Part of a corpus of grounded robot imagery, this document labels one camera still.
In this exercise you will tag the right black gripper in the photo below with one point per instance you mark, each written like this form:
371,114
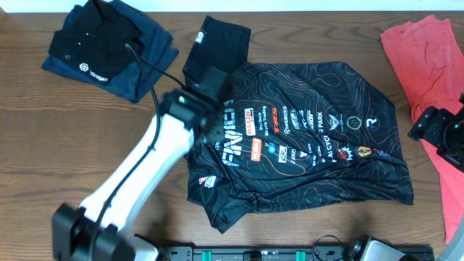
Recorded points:
431,126

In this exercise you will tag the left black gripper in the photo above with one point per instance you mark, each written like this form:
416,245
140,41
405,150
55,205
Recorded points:
219,133

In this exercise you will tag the black printed cycling jersey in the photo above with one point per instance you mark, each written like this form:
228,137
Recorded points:
296,136

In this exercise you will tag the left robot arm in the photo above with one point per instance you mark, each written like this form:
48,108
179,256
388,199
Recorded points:
101,227

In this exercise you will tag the red t-shirt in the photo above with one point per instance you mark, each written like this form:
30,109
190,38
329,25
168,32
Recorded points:
429,65

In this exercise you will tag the folded navy blue shirt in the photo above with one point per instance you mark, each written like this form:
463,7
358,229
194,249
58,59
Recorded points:
146,66

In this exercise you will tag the folded black polo shirt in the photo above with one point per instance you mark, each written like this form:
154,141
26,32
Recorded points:
95,44

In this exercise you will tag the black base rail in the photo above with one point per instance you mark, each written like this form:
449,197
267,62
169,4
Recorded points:
188,253

